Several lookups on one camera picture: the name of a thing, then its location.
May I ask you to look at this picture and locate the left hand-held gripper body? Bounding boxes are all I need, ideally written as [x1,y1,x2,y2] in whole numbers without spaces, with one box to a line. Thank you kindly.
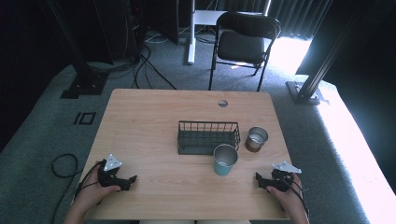
[97,153,132,189]

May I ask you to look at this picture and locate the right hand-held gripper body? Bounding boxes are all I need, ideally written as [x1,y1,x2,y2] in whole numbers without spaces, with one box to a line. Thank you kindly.
[264,161,303,192]

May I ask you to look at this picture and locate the person's right hand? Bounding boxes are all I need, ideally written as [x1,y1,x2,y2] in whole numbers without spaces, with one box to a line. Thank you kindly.
[267,173,308,217]

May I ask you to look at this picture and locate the person's left hand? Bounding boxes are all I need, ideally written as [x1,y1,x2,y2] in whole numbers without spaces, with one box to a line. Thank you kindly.
[76,164,121,213]

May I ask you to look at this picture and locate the brown metal cup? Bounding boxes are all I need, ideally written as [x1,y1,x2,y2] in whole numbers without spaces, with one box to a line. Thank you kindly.
[245,126,269,153]

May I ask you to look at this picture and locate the teal metal cup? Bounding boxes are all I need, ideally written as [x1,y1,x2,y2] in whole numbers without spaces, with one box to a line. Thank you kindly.
[213,144,239,177]

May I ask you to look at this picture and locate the black metal stand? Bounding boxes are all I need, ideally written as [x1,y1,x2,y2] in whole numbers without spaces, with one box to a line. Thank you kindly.
[286,0,362,106]
[46,0,108,100]

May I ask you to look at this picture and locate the black folding chair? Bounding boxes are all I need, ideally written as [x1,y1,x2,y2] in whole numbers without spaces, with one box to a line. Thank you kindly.
[207,11,282,92]

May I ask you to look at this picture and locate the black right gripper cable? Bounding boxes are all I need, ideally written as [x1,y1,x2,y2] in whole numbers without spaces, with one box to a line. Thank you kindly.
[279,172,310,218]

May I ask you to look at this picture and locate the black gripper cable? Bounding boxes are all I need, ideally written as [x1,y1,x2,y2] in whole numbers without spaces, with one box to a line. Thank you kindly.
[279,172,310,218]
[50,153,106,224]

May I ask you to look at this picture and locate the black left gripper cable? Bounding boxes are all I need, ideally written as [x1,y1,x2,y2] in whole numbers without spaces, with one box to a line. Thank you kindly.
[50,153,106,224]

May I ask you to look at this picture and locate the black wire basket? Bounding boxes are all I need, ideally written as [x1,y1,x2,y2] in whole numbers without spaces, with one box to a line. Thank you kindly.
[177,120,242,156]

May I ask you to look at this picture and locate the black floor cables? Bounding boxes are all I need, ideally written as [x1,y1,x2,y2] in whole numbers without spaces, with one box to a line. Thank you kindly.
[87,31,177,91]

